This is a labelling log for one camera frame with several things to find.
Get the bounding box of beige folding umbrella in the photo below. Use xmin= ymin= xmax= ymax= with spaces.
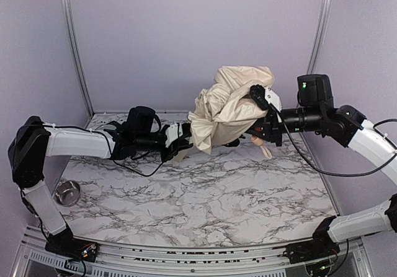
xmin=188 ymin=66 xmax=274 ymax=154

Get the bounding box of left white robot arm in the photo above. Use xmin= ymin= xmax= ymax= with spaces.
xmin=7 ymin=106 xmax=192 ymax=237

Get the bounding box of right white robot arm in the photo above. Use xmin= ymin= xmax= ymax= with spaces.
xmin=248 ymin=74 xmax=396 ymax=245

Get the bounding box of green bowl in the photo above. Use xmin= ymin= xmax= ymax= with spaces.
xmin=95 ymin=123 xmax=116 ymax=131

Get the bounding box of steel cup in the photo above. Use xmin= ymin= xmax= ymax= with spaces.
xmin=54 ymin=180 xmax=81 ymax=207

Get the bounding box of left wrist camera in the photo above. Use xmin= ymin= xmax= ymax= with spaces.
xmin=164 ymin=123 xmax=191 ymax=148

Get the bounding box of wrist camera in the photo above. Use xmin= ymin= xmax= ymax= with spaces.
xmin=249 ymin=84 xmax=282 ymax=112
xmin=164 ymin=123 xmax=191 ymax=148

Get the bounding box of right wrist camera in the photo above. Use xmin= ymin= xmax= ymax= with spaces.
xmin=249 ymin=84 xmax=282 ymax=112

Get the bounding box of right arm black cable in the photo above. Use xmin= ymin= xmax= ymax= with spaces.
xmin=272 ymin=109 xmax=397 ymax=177

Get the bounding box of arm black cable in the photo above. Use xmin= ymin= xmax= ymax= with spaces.
xmin=15 ymin=125 xmax=174 ymax=177
xmin=272 ymin=109 xmax=397 ymax=177

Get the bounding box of right aluminium frame post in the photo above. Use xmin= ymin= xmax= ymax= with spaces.
xmin=306 ymin=0 xmax=332 ymax=74

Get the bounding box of aluminium frame post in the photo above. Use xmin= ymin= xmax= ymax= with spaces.
xmin=61 ymin=0 xmax=94 ymax=118
xmin=306 ymin=0 xmax=332 ymax=74

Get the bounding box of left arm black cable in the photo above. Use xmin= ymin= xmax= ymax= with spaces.
xmin=15 ymin=125 xmax=174 ymax=177

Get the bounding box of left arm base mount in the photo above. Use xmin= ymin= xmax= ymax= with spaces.
xmin=45 ymin=226 xmax=99 ymax=263

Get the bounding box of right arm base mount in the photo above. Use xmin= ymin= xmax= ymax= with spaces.
xmin=283 ymin=216 xmax=340 ymax=264

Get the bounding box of front aluminium rail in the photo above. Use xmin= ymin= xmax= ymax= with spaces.
xmin=11 ymin=226 xmax=373 ymax=276

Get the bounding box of left aluminium frame post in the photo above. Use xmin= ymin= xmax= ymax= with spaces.
xmin=61 ymin=0 xmax=94 ymax=118

